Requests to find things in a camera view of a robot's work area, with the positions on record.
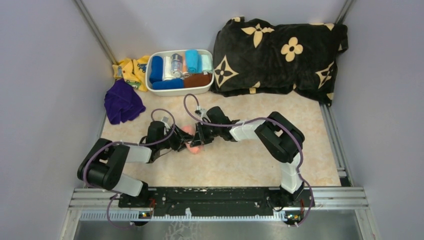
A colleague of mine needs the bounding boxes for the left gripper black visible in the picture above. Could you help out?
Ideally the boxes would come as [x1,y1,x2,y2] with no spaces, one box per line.
[158,123,194,152]

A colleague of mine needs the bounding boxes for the dark blue rolled towel lying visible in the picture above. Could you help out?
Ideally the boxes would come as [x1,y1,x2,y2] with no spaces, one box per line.
[151,78,184,90]

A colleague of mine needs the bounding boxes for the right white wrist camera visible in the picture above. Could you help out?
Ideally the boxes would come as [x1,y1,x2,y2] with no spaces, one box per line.
[195,105,210,123]

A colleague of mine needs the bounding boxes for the dark blue rolled towel upright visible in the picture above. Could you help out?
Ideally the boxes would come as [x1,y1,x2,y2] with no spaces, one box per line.
[149,56,164,84]

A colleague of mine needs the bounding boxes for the yellow patterned cloth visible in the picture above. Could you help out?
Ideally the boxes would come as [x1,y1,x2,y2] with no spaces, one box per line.
[112,55,150,92]

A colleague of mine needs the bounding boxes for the white plastic bin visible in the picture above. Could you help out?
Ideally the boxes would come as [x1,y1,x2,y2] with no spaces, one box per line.
[145,49,215,97]

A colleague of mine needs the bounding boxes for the orange rolled towel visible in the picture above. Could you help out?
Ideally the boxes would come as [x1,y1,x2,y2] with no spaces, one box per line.
[182,61,191,78]

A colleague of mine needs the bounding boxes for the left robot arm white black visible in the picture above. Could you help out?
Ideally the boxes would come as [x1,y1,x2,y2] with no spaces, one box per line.
[77,120,193,207]

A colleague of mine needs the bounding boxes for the white rolled towel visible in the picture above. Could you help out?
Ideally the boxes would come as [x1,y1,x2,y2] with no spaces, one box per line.
[162,56,175,81]

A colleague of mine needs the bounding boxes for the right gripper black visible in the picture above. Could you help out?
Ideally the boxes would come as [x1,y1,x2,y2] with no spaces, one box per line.
[191,121,221,148]

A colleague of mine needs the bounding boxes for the pale mint rolled towel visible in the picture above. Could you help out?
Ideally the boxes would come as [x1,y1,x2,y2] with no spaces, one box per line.
[200,54,213,74]

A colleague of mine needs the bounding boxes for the aluminium frame rail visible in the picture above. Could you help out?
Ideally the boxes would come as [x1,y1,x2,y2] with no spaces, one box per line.
[60,186,381,240]

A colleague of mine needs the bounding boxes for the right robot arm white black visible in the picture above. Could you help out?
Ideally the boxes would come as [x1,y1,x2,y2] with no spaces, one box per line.
[189,106,305,206]

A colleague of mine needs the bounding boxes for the purple towel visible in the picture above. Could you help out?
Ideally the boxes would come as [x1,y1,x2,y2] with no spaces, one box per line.
[104,79,146,125]

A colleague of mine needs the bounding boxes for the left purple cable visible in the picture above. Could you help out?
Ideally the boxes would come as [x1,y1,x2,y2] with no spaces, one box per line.
[82,108,177,230]

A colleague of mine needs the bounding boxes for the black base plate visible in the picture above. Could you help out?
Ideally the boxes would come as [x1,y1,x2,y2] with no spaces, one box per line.
[118,186,315,217]

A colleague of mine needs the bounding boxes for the purple cable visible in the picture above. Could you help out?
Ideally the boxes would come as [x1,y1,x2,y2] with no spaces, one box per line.
[82,108,177,230]
[183,93,315,228]

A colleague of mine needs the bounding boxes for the pink panda towel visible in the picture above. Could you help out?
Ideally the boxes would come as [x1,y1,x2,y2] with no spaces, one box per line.
[181,125,203,155]

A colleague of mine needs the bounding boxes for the black floral blanket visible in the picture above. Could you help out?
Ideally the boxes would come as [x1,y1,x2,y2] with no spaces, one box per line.
[210,17,349,106]

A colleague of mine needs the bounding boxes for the light blue rolled towel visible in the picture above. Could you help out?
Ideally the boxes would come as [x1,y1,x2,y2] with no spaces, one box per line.
[185,49,200,74]

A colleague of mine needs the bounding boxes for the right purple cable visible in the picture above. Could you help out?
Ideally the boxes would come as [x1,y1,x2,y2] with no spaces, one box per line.
[183,93,315,228]

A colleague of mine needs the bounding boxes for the brown rolled towel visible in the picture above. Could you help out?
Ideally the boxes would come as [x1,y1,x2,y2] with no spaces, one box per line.
[183,73,212,88]

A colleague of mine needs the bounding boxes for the grey blue rolled towel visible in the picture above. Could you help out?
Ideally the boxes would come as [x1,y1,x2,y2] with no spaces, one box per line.
[171,53,183,78]

